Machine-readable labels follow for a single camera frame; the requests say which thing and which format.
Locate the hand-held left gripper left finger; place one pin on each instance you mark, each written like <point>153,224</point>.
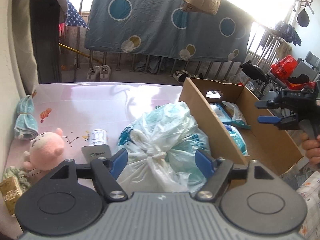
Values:
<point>120,158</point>

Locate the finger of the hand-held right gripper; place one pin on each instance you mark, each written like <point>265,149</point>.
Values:
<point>268,120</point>
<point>265,104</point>

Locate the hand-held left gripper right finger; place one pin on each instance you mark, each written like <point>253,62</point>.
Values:
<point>202,160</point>

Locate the white yogurt cup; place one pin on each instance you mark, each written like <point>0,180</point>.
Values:
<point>96,150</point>

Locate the white cotton pad bag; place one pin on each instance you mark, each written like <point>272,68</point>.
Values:
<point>237,113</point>

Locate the white plastic bag blue print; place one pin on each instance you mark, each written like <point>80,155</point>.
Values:
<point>150,172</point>

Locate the blue white tissue pack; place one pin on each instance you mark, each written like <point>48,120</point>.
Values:
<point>236,140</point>
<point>217,110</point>

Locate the light green plastic bag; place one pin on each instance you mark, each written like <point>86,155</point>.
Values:
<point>170,115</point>

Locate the cardboard box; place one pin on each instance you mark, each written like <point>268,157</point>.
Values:
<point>195,97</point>

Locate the person's right hand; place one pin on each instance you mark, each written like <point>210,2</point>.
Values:
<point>311,150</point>

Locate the black padded seat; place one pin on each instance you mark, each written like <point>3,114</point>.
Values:
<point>252,70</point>

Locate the grey folding chair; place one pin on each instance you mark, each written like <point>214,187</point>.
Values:
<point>308,63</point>

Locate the red plastic bag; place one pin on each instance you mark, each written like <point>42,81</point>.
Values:
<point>283,66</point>

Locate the pink plush toy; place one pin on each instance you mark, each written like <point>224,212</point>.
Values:
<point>46,150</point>

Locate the dark blue checked garment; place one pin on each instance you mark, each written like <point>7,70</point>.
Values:
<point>287,32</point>

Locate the floral printed bedsheet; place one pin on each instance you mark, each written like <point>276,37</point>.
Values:
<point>310,192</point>

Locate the black and white cloth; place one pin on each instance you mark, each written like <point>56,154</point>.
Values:
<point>185,75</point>

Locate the black round hanging object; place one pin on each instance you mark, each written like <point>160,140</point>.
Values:
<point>303,18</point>

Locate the white shoe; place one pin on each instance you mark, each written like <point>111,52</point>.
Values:
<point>93,73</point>
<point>105,72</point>

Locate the metal balcony railing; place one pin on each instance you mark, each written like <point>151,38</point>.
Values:
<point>119,61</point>

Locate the grey garment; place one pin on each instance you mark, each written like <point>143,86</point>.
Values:
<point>150,65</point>

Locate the blue checked towel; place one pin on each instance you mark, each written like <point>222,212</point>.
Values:
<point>25,125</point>

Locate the green floral cloth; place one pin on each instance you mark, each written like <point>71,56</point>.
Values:
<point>15,173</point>

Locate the yellow pole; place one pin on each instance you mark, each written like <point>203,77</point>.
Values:
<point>80,52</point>

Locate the blue bedsheet with circles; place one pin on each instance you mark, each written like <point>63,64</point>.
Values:
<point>155,30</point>

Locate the red garment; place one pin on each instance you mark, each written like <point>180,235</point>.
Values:
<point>61,33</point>

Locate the blue star print cloth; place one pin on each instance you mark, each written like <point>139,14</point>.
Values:
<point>75,17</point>

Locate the beige curtain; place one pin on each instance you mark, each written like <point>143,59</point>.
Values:
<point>25,42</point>

